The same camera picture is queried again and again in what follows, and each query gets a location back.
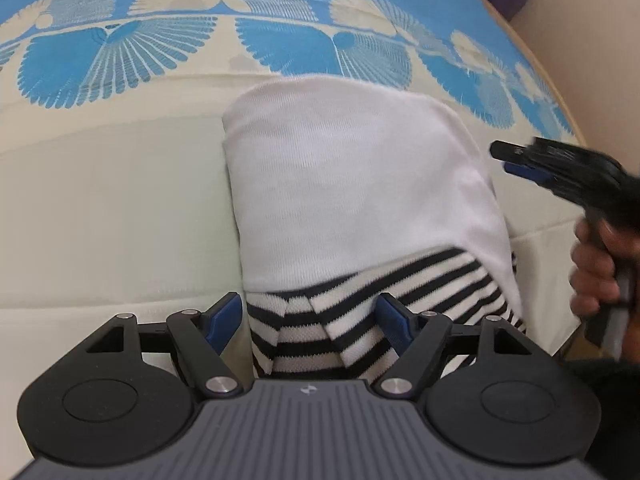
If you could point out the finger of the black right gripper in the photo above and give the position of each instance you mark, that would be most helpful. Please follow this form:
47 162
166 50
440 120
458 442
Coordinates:
506 152
540 177

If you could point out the black white striped garment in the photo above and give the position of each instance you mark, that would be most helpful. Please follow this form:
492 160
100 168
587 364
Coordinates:
343 190

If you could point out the person's right hand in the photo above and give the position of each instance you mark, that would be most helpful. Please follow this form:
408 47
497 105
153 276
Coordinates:
593 279

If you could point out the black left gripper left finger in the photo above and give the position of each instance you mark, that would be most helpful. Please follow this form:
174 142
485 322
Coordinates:
220 322

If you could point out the blue cream patterned bedspread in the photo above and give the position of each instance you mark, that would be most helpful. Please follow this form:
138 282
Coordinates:
114 192

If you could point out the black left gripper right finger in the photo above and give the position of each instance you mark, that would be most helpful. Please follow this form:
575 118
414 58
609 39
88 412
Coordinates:
397 323

